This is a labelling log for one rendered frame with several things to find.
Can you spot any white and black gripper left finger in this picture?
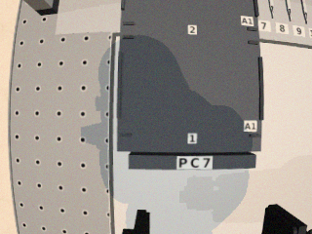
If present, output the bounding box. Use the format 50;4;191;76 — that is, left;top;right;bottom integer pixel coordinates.
122;210;150;234

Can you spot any grey flat base plate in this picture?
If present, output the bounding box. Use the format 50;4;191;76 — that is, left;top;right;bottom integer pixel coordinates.
8;0;111;234

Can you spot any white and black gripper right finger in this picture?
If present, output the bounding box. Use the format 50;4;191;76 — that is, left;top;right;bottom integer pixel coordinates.
261;204;312;234

